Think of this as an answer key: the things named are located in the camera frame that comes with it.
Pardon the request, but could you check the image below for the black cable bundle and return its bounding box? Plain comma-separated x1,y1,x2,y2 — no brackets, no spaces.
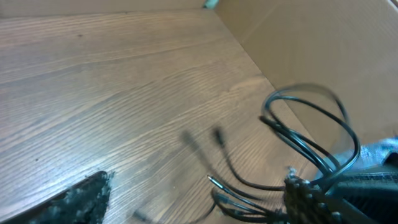
133,83,362,224

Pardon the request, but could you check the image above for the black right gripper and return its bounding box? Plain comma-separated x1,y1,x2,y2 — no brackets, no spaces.
326,164,397,223

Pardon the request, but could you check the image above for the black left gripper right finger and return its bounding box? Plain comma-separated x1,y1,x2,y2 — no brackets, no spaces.
284,169,370,224

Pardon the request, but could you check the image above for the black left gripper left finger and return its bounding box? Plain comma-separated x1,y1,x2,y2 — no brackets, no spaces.
1,170,114,224

